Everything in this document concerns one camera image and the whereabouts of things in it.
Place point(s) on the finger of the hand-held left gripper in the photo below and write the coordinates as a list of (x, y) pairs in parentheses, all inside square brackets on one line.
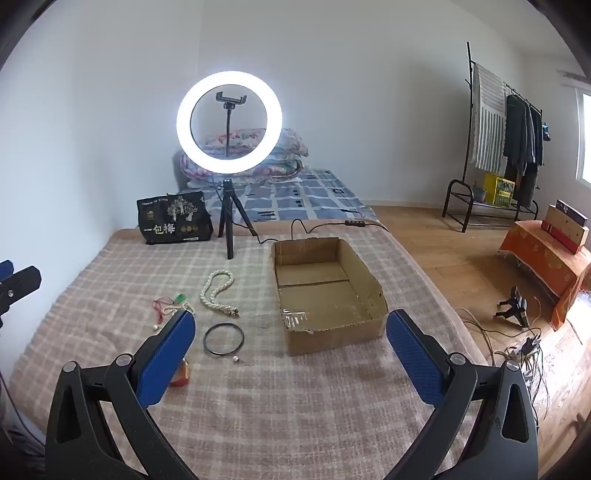
[(5, 268), (21, 286)]

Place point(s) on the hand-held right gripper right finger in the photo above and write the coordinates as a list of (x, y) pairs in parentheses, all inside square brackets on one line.
[(413, 355)]

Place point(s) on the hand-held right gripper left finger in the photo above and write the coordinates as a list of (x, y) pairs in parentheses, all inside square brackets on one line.
[(166, 355)]

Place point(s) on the cardboard box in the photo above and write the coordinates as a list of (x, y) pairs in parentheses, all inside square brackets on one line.
[(318, 295)]

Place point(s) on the red and cream small object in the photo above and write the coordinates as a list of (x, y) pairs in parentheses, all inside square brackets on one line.
[(182, 374)]

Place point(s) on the small black floor tripod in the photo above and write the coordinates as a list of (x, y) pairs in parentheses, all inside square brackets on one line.
[(517, 307)]

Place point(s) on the black printed bag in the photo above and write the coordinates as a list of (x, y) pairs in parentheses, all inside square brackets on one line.
[(175, 219)]

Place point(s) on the orange cloth covered table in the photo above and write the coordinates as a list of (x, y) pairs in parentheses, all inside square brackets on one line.
[(540, 258)]

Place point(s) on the black clothes rack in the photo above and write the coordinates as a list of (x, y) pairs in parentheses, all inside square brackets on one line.
[(455, 198)]

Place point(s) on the small plant pot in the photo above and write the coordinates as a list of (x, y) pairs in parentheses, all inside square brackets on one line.
[(479, 193)]

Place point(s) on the yellow crate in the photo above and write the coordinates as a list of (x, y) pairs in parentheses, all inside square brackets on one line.
[(498, 189)]

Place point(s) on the blue checked bed sheet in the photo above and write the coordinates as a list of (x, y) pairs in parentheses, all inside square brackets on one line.
[(314, 196)]

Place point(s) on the tan cardboard carton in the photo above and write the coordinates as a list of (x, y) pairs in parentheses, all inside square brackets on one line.
[(561, 228)]

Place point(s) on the floral folded quilt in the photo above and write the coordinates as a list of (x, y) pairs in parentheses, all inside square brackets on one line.
[(258, 173)]

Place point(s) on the dark flat box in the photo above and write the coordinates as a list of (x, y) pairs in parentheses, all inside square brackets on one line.
[(572, 212)]

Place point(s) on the dark hanging clothes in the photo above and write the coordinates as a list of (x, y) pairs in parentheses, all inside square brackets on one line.
[(521, 138)]

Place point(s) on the black phone holder gooseneck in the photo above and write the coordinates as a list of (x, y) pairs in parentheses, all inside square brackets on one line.
[(227, 120)]

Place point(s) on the floral pillow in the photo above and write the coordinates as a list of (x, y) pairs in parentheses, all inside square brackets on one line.
[(288, 141)]

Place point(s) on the striped towel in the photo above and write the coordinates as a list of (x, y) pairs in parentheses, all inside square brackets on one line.
[(488, 120)]

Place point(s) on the small blue hanging cloth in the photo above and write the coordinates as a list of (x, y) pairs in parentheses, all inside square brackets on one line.
[(547, 132)]

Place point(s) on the window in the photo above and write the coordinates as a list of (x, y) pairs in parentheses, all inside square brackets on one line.
[(584, 138)]

